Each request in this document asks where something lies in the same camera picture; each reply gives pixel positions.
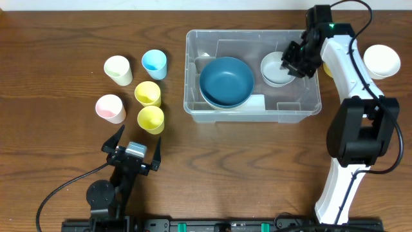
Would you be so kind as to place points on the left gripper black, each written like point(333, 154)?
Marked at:
point(129, 161)

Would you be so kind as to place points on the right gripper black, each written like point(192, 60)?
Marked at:
point(295, 63)

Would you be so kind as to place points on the small yellow bowl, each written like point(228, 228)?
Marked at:
point(327, 70)

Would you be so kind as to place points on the small grey bowl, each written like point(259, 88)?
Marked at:
point(272, 71)

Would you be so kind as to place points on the small white bowl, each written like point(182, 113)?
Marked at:
point(381, 61)

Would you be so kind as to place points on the large dark blue bowl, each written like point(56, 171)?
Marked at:
point(204, 97)

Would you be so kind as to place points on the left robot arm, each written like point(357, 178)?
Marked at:
point(108, 198)

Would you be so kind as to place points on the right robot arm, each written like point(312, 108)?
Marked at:
point(364, 136)

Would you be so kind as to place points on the clear plastic storage container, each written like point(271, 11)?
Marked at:
point(288, 104)

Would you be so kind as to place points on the yellow plastic cup lower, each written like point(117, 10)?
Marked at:
point(151, 119)

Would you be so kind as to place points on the yellow plastic cup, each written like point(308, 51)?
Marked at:
point(151, 119)
point(148, 93)

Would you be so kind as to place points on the pink plastic cup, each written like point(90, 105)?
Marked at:
point(110, 107)

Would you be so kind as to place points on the yellow plastic cup upper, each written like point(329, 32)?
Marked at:
point(148, 93)

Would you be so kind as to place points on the cream plastic cup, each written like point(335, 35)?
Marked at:
point(118, 69)

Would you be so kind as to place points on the light blue plastic cup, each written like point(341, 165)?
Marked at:
point(155, 63)

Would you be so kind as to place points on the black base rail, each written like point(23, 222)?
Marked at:
point(283, 223)

